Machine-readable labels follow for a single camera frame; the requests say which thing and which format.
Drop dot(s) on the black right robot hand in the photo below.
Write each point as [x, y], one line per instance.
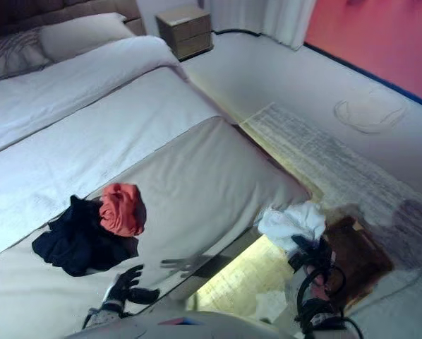
[311, 252]

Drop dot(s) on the white garment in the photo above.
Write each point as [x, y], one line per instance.
[292, 222]

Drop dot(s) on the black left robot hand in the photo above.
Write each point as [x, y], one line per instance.
[126, 282]

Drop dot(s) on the brown tufted headboard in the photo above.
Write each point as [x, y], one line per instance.
[73, 8]

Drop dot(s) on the white textured coverlet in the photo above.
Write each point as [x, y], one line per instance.
[73, 141]

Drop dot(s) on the brown wooden nightstand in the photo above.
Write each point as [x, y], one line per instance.
[186, 31]

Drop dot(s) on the beige bed runner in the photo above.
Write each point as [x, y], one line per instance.
[197, 169]

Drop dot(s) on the brown wicker basket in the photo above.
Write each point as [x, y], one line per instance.
[359, 254]

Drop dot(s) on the silver robot torso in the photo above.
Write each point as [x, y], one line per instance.
[197, 328]

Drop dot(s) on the black garment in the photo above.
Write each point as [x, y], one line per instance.
[77, 243]

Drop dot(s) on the white curtain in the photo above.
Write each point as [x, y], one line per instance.
[278, 21]

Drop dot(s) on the grey patterned pillow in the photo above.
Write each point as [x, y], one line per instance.
[10, 56]

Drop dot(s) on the plain beige pillow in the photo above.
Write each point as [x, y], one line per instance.
[84, 35]

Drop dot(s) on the orange garment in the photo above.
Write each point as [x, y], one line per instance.
[121, 212]

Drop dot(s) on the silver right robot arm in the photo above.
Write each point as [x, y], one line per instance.
[318, 319]

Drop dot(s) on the white duvet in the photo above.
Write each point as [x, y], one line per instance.
[73, 77]

